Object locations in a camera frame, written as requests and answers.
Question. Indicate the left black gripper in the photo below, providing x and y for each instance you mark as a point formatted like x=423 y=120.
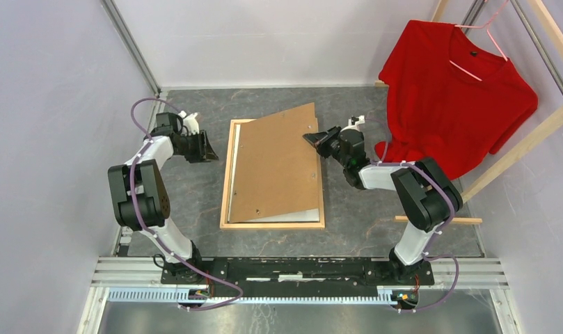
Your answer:
x=204 y=150

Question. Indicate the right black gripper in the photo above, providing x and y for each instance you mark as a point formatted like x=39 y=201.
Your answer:
x=321 y=138

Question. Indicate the brown backing board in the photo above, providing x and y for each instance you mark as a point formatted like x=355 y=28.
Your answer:
x=275 y=167

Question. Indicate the wooden picture frame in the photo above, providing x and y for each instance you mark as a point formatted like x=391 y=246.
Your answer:
x=235 y=125

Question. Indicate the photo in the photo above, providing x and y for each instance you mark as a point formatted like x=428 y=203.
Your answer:
x=311 y=215

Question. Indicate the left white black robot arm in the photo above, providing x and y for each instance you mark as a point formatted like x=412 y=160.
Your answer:
x=140 y=200

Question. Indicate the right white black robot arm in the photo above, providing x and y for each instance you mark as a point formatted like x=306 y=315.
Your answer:
x=427 y=195

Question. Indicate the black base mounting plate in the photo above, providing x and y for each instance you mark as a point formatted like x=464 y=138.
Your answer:
x=293 y=277

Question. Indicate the red t-shirt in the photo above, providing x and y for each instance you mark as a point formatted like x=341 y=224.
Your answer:
x=450 y=100

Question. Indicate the wooden clothes rack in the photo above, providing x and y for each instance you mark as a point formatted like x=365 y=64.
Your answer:
x=548 y=126

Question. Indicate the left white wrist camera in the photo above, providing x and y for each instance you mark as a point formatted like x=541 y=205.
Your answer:
x=190 y=121

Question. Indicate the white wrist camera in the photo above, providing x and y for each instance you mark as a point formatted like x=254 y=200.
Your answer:
x=190 y=121
x=355 y=122

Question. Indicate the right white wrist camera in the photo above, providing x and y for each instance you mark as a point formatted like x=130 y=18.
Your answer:
x=355 y=122

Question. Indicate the metal corner post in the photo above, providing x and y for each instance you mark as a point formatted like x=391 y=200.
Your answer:
x=127 y=38

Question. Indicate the aluminium rail frame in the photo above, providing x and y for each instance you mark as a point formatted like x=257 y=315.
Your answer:
x=469 y=296

